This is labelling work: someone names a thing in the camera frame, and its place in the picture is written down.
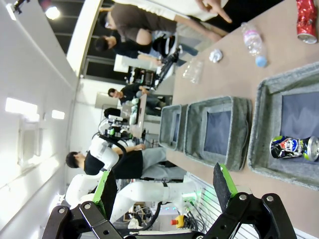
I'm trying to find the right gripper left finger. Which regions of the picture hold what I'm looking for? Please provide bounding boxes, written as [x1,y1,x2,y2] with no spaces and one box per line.
[42,170,125,239]

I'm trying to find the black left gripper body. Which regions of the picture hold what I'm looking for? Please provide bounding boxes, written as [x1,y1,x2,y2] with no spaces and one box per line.
[99,121,132,140]

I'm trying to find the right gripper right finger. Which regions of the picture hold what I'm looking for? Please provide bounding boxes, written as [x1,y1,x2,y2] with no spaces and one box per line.
[204,163,297,239]

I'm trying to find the crushed blue black can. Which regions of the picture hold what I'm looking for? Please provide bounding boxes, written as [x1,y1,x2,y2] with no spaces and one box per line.
[270,135,319,161]

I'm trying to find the clear plastic container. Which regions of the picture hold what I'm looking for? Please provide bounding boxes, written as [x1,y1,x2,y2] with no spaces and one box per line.
[182,59,204,84]

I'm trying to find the clear bottle with blue cap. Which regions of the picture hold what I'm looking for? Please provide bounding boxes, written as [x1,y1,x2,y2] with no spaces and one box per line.
[240,21,269,68]

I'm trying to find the crushed red can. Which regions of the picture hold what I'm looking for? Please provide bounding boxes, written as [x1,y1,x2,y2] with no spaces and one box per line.
[296,0,319,45]

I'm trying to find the person's left hand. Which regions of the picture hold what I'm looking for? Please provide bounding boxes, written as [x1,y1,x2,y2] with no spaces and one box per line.
[195,0,234,24]

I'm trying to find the seated person in grey trousers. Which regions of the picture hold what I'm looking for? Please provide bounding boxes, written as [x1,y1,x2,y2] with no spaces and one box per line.
[65,146,185,180]

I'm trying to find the seated person in black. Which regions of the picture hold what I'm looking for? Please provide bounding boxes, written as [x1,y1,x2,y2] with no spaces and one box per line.
[108,83,163,116]

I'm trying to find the rectangular ceiling light panel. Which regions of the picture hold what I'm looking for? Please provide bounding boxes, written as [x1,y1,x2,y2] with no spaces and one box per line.
[51,109,66,120]
[4,97,38,115]

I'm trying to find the grey fabric basket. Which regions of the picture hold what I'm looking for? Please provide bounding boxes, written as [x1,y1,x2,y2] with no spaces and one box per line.
[159,104,189,152]
[247,62,319,192]
[183,96,253,172]

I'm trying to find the red yellow emergency stop button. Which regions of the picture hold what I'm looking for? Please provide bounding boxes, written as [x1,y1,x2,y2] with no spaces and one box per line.
[170,215,185,228]

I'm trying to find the black haired person in black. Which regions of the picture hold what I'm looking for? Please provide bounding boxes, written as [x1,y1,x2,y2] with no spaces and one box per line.
[94,34,156,59]

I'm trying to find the person in brown shirt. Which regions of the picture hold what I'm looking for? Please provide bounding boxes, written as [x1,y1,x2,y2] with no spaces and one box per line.
[99,3,229,50]

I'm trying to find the crumpled white paper ball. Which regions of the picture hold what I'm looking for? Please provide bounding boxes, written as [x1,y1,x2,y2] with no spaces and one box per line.
[208,48,223,63]

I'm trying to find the round ceiling lamp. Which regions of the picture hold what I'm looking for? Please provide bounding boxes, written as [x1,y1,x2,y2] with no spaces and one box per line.
[44,6,61,21]

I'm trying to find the person in white sweater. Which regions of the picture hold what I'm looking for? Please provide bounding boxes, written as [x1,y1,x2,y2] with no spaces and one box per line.
[113,0,229,22]

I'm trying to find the black trousers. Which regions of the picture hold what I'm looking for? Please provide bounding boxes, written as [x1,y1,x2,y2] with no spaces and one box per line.
[206,0,298,33]

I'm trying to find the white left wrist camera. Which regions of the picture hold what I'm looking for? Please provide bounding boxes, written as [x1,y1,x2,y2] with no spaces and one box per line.
[108,115,128,123]

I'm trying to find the black camera tripod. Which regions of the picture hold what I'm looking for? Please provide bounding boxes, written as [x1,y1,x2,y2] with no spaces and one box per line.
[155,48,181,88]

